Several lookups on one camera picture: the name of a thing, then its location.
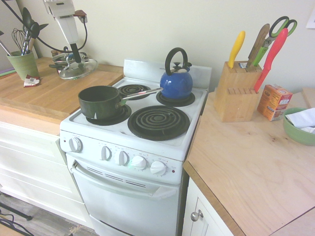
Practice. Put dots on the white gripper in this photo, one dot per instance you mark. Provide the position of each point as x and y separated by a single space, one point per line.
69 29

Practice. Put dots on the glass lid with steel rim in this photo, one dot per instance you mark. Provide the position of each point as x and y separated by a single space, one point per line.
82 70

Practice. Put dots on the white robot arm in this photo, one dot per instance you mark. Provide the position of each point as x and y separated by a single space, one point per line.
59 6

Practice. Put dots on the black plastic spatula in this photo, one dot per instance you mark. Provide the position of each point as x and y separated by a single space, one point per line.
38 29

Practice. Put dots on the red and white packet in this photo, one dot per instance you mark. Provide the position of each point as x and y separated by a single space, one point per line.
31 81

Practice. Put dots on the green ribbed utensil cup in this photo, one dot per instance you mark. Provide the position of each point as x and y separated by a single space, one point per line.
23 66

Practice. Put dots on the dark green saucepan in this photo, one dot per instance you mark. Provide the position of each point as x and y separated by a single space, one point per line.
98 105

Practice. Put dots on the metal whisk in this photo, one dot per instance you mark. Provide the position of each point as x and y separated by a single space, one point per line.
19 39

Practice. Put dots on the black plastic spoon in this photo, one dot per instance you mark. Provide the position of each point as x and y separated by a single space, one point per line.
27 18

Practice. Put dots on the small black coil burner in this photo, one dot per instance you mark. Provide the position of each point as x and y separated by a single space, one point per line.
188 100
123 115
134 89

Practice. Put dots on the purple and green mat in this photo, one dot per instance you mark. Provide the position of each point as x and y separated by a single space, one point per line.
6 72

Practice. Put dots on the white stove knob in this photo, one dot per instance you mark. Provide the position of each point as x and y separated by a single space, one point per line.
75 145
106 153
122 157
158 168
139 162

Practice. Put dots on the large black coil burner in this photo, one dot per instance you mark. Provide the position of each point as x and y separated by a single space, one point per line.
158 123

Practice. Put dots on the white drawer cabinet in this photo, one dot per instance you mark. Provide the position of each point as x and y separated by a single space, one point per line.
32 167

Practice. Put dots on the white electric stove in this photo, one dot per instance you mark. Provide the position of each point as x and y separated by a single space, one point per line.
137 196

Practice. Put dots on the wooden knife block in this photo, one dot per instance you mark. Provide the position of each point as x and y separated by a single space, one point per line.
236 98

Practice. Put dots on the black tripod legs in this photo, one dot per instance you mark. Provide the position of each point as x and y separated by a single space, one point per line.
9 221

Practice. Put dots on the green and grey scissors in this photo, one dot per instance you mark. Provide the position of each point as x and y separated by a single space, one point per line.
261 54

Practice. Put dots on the silver cabinet knob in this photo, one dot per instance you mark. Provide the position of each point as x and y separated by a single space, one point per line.
196 215

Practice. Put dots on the orange baking soda box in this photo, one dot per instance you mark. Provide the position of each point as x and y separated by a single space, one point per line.
273 103

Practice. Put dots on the white cabinet with knob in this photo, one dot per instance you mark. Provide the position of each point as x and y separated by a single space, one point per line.
211 221

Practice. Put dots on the green ceramic bowl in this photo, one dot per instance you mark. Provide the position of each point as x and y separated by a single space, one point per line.
295 135

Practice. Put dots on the white crumpled cloth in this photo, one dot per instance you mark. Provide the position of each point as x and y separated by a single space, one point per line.
304 118

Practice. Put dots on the light wooden board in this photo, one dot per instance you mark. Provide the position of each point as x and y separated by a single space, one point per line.
309 97

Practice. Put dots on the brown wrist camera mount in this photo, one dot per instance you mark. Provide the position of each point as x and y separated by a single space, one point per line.
81 14

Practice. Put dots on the white paper on wall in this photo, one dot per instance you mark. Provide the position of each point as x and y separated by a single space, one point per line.
311 14

